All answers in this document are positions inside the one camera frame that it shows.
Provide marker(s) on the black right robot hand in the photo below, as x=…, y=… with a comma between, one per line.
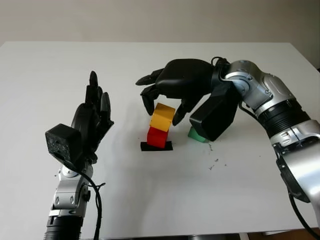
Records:
x=185, y=77

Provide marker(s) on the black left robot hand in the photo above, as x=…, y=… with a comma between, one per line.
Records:
x=86, y=125

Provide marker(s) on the yellow wooden block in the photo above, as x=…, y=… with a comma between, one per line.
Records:
x=161, y=117

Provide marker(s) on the green wooden block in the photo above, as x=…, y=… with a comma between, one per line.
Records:
x=195, y=136

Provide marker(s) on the red wooden block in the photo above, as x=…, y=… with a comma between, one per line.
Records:
x=156, y=138

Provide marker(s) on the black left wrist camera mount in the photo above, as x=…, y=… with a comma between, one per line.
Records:
x=65, y=142

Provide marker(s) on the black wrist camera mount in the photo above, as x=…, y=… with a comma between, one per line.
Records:
x=65, y=142
x=215, y=117

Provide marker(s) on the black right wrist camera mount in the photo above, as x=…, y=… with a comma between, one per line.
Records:
x=215, y=117

